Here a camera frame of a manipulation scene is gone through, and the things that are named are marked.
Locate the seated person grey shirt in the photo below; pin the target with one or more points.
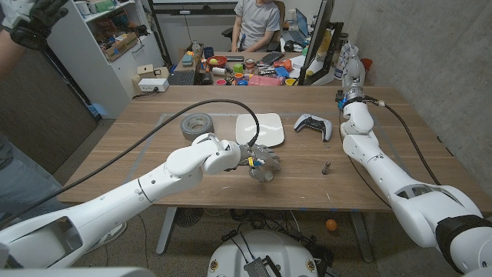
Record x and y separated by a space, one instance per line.
257 19

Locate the red bowl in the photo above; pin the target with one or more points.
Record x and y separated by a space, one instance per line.
219 61

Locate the orange ball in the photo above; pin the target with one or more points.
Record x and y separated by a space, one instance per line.
331 225

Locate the green round object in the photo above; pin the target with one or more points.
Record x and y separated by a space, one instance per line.
305 51

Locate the black computer monitor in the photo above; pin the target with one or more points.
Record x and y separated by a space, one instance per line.
319 34

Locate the bare person forearm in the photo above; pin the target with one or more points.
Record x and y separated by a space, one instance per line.
9 54

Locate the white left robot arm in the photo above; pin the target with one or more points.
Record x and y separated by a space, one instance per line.
115 200

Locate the open cardboard box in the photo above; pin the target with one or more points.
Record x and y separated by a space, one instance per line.
120 47

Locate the red soup can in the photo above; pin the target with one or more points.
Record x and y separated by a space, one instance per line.
250 64

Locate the standing person in jeans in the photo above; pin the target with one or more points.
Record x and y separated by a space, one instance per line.
23 184

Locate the grey table leg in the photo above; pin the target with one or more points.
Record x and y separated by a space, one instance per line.
362 236
166 231

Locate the white grey sneaker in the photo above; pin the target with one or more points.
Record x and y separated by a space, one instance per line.
113 234

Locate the cluttered wooden desk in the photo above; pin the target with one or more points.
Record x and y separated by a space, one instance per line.
227 54

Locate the white shelf unit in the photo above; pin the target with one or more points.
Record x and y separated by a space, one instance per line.
88 69

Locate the clear plastic bottle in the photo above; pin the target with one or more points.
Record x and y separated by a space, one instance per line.
196 49

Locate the open laptop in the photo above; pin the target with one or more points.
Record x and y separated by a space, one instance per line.
301 27

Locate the white square plate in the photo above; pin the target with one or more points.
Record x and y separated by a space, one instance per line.
271 127

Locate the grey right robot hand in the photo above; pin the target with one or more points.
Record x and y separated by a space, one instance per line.
353 73

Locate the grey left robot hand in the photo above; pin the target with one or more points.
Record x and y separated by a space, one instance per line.
265 159

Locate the white black game controller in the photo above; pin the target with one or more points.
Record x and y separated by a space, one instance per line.
312 123

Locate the brown office chair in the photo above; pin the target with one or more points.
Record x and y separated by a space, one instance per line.
282 23

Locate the black white gloved hand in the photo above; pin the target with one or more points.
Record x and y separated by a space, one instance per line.
34 21

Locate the pink box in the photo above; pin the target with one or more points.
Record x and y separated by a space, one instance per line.
265 81

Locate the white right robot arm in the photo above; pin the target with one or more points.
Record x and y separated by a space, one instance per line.
384 169

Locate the yellow cup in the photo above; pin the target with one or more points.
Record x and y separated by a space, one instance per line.
291 82

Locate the black keyboard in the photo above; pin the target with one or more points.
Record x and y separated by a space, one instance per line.
181 77
271 58

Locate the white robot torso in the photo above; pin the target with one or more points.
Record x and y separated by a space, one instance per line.
265 250

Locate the white power box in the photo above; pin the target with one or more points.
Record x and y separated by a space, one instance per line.
153 84

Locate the small cardboard box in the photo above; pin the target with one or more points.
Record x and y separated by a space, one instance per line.
146 71

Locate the grey tape roll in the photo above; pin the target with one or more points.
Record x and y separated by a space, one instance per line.
186 131

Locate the dark blue cup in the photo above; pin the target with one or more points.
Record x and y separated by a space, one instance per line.
208 52

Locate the green cube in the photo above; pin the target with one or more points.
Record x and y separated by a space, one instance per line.
238 68

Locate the dark brown cabinet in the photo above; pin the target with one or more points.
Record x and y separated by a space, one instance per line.
50 119

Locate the red cup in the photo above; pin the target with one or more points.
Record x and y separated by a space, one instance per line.
368 64

